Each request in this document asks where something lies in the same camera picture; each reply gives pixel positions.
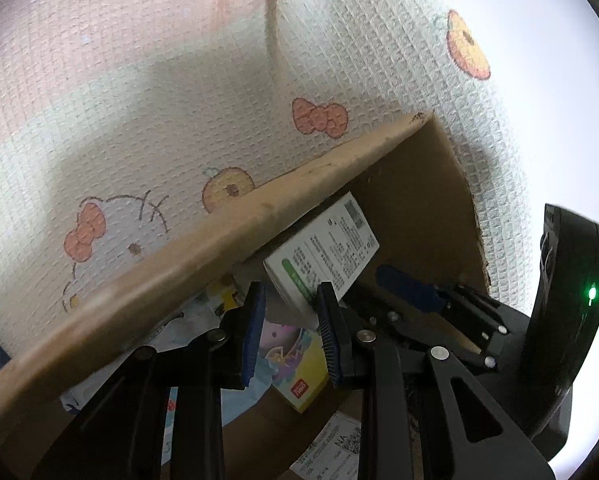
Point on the green white carton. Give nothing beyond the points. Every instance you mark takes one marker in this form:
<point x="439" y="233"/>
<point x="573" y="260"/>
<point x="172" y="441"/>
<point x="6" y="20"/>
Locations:
<point x="324" y="250"/>

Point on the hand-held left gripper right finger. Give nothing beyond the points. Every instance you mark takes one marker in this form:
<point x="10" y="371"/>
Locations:
<point x="329" y="340"/>

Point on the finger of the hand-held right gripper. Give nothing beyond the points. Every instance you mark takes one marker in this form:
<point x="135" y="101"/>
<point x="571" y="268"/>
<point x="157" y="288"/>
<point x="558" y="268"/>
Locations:
<point x="379" y="320"/>
<point x="409" y="287"/>

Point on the colourful cartoon box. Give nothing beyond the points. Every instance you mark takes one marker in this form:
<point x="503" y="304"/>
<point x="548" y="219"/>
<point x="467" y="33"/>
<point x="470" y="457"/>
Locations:
<point x="297" y="360"/>

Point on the brown cardboard box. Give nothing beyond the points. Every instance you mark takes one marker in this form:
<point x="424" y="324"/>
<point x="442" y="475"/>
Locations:
<point x="179" y="260"/>

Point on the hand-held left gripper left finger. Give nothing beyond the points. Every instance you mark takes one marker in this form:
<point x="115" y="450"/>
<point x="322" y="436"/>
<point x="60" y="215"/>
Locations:
<point x="253" y="340"/>

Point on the blue white plastic packet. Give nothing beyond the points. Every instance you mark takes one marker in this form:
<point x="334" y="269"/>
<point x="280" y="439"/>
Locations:
<point x="179" y="332"/>

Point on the printed play mat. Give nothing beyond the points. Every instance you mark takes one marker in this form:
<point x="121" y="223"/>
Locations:
<point x="179" y="85"/>

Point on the yellow black packet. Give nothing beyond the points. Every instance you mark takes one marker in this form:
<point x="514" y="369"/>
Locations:
<point x="224" y="297"/>

